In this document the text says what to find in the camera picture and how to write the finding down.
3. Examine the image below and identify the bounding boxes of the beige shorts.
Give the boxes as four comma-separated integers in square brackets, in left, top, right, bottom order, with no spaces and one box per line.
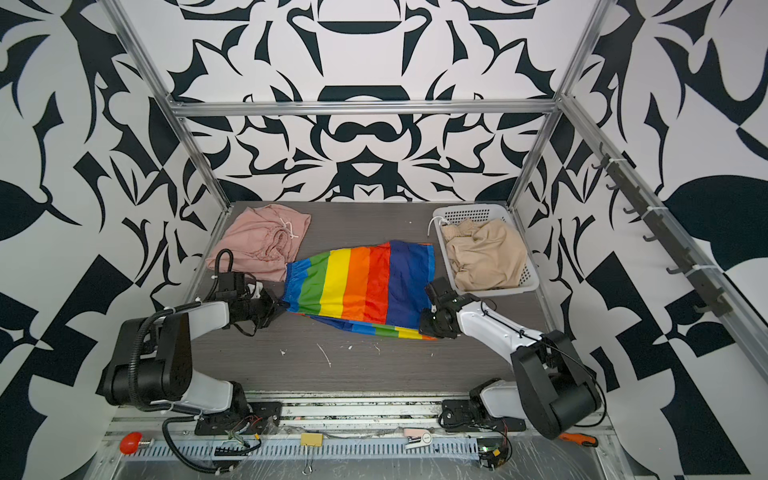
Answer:
[441,219,527,292]

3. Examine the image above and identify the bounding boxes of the small green circuit board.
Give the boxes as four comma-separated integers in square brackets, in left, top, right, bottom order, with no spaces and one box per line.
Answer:
[477,436,512,471]

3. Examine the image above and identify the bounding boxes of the multicolour shorts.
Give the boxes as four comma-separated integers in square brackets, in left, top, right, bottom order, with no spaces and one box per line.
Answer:
[282,240,436,341]

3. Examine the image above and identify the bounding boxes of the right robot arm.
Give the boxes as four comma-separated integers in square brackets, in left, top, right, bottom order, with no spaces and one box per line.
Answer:
[419,295,604,440]

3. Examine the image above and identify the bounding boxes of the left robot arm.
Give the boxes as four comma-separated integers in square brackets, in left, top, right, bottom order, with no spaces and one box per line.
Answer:
[96,290,285,417]

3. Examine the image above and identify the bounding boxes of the yellow tag clip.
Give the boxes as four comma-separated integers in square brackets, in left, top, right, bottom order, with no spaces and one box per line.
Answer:
[300,433,324,448]

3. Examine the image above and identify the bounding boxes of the pink shorts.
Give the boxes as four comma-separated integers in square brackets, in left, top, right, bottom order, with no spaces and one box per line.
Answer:
[206,204,312,282]

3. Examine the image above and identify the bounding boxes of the white slotted cable duct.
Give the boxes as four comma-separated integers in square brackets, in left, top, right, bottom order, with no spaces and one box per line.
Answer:
[178,437,478,462]

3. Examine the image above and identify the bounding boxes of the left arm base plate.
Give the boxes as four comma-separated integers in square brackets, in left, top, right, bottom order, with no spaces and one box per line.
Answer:
[194,401,283,436]

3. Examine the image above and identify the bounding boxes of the orange handled tool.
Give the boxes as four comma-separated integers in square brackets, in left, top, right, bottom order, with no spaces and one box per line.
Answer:
[559,433,599,448]

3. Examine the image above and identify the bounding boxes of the red emergency stop button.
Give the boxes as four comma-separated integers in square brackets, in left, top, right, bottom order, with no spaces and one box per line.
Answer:
[119,432,154,456]

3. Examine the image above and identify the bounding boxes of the black corrugated cable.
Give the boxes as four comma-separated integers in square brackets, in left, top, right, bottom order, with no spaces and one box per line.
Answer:
[160,415,263,475]

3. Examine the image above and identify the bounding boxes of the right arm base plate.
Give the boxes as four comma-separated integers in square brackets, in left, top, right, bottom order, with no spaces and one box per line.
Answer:
[437,399,527,432]

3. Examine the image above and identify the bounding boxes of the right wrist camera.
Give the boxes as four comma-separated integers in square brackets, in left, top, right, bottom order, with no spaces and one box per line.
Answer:
[425,277,458,308]

